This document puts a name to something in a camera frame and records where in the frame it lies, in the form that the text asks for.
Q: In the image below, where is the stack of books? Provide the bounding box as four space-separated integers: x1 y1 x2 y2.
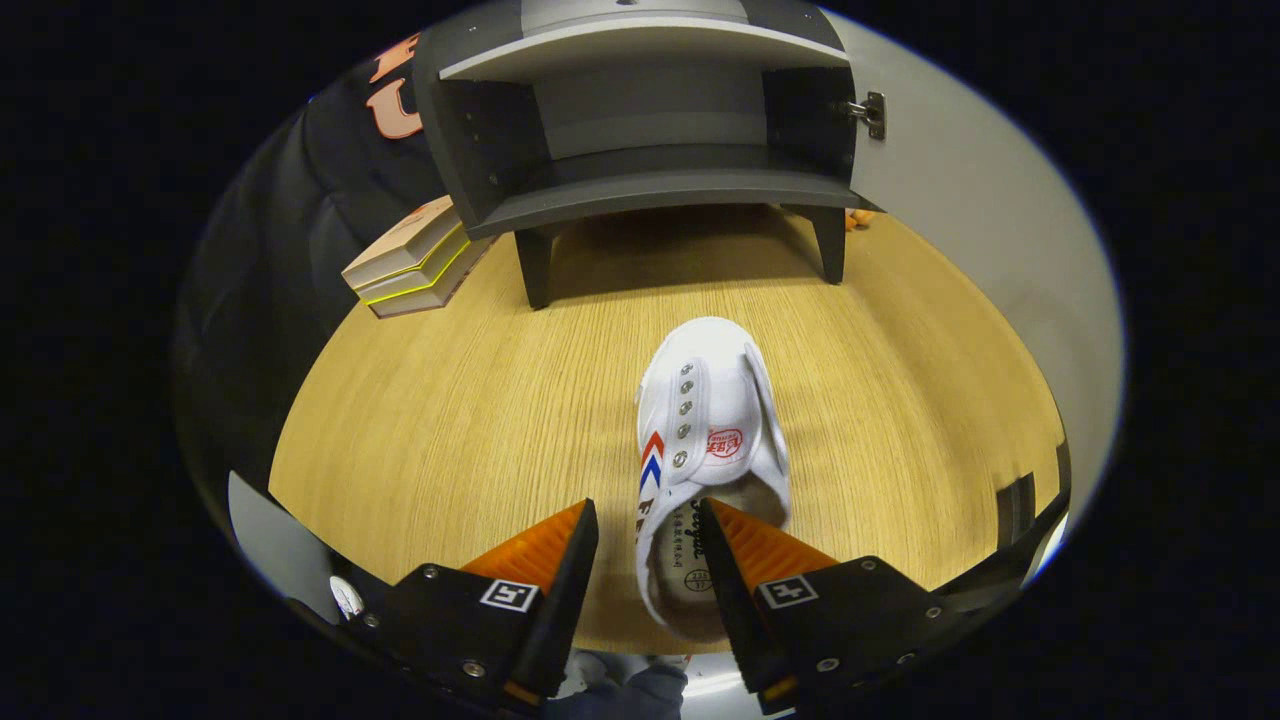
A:
341 196 496 319

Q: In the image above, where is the black backdrop cloth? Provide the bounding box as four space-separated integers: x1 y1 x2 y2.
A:
175 35 451 521

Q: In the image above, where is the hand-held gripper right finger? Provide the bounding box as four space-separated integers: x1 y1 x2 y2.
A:
697 497 966 716

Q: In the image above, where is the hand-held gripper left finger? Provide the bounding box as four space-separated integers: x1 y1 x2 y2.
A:
345 498 601 713

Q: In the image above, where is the dark grey shoe cabinet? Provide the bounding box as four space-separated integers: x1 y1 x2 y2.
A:
412 0 881 311

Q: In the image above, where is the person's grey clothing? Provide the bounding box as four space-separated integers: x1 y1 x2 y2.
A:
545 650 691 720

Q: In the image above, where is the white canvas shoe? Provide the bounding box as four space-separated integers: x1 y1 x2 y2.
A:
634 317 793 643

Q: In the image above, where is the metal door hinge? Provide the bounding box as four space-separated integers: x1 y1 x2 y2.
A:
840 92 888 141

